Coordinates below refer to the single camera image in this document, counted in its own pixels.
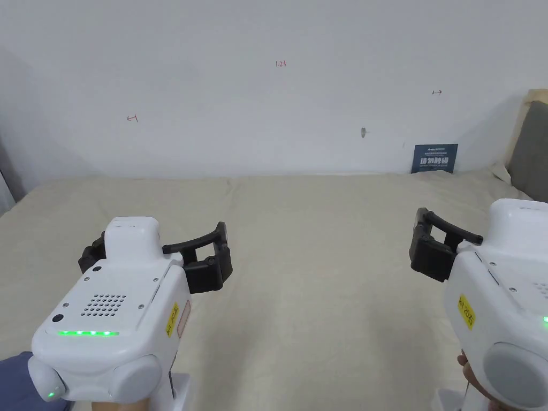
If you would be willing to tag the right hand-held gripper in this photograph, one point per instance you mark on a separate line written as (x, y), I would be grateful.
(505, 291)

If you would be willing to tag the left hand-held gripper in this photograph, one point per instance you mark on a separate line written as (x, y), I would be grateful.
(111, 308)

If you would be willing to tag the person's right hand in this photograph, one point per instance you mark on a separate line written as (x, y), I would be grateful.
(471, 376)

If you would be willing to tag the person's left hand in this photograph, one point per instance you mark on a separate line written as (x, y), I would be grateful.
(122, 406)

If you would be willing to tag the blue sign card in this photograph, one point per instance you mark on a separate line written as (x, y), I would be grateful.
(434, 158)

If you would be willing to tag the bed with beige sheet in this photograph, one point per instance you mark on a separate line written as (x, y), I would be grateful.
(317, 257)

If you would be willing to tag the grey cushion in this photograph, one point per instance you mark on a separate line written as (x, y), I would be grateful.
(531, 150)

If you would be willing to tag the dark blue shirt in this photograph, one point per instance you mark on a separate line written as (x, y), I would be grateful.
(15, 381)

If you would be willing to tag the beige padded headboard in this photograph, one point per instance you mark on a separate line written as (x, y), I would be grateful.
(538, 95)

